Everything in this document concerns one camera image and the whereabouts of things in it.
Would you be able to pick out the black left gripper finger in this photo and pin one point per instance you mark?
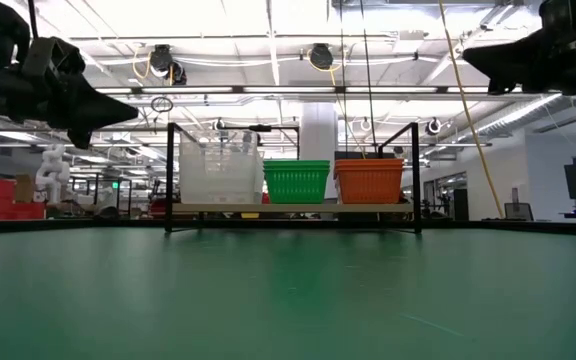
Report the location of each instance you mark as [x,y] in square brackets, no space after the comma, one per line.
[80,137]
[98,110]

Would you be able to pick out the clear plastic basket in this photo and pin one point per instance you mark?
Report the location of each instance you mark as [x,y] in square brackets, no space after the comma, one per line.
[220,200]
[218,148]
[218,137]

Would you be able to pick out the red mesh plastic basket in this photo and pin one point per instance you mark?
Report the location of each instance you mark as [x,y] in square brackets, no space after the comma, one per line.
[368,161]
[368,187]
[368,165]

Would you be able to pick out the green mesh plastic basket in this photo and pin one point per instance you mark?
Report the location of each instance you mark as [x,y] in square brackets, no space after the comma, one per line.
[295,162]
[295,187]
[295,166]

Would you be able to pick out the black-framed wooden shelf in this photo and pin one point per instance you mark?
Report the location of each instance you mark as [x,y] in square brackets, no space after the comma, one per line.
[293,207]

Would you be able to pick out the white robot figure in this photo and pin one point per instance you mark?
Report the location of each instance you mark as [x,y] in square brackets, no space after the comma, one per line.
[53,175]

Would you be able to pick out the cardboard box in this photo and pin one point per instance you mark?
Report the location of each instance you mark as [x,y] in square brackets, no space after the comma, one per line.
[24,189]

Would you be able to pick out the white building column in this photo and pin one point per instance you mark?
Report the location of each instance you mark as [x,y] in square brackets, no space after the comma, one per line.
[318,130]

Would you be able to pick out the green table mat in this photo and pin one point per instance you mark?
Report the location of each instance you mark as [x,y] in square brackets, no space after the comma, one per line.
[288,300]

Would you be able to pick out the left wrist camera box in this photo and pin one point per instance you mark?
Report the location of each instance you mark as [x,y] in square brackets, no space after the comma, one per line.
[38,55]

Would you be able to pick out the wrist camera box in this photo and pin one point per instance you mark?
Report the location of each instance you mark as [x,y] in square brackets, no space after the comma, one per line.
[568,12]
[38,55]

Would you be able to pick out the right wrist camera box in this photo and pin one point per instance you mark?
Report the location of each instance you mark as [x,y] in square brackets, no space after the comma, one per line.
[568,12]

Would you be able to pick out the black aluminium table frame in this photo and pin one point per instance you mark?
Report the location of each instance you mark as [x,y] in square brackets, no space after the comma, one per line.
[68,226]

